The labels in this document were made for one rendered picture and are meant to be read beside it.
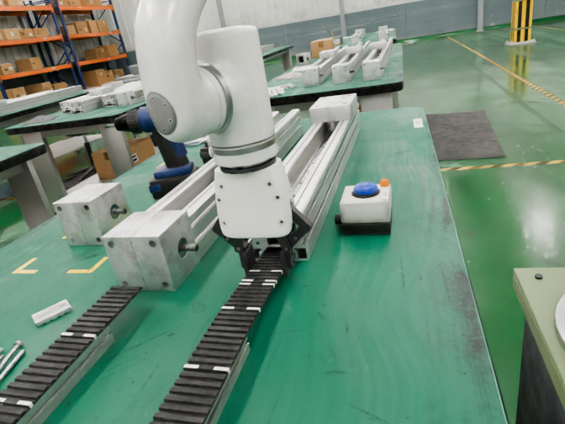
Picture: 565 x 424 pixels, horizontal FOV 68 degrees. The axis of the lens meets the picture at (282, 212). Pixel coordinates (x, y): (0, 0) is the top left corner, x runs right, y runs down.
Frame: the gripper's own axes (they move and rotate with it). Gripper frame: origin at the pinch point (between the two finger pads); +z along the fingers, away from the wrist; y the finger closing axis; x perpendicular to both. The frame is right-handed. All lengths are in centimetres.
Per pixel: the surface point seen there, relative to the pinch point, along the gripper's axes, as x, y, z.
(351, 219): 13.0, 10.6, -0.2
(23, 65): 958, -1014, -46
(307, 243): 5.0, 4.9, -0.1
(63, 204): 10.4, -44.2, -6.3
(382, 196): 15.1, 15.8, -3.1
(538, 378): -10.5, 33.1, 8.2
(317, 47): 382, -66, -7
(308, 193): 12.0, 4.3, -5.6
